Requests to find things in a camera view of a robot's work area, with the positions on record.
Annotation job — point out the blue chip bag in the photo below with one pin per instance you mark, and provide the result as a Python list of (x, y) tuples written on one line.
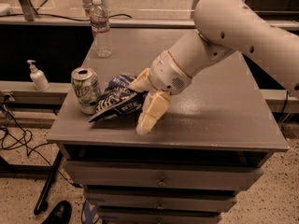
[(118, 100)]

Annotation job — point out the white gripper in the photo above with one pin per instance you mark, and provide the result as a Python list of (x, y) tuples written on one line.
[(168, 73)]

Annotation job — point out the middle drawer knob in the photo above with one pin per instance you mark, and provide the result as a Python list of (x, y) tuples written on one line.
[(159, 206)]

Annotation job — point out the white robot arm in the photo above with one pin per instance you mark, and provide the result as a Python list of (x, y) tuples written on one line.
[(222, 27)]

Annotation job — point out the top drawer knob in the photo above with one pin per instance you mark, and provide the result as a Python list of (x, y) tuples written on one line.
[(161, 182)]

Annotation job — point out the green 7up can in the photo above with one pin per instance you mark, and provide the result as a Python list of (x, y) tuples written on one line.
[(86, 87)]

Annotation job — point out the grey drawer cabinet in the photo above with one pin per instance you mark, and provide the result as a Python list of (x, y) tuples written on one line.
[(210, 145)]

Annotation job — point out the black metal stand leg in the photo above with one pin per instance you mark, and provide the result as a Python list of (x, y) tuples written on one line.
[(42, 205)]

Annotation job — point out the clear plastic water bottle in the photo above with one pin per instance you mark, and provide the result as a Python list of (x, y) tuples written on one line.
[(101, 31)]

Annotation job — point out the white pump dispenser bottle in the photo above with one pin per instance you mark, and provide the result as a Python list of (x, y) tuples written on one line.
[(38, 77)]

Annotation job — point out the black shoe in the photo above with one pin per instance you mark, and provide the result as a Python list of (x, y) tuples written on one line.
[(60, 214)]

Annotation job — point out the drawer knob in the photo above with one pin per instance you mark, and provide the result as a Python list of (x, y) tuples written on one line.
[(161, 182), (159, 206)]

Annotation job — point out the metal frame rail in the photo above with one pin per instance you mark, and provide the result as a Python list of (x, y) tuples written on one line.
[(131, 13)]

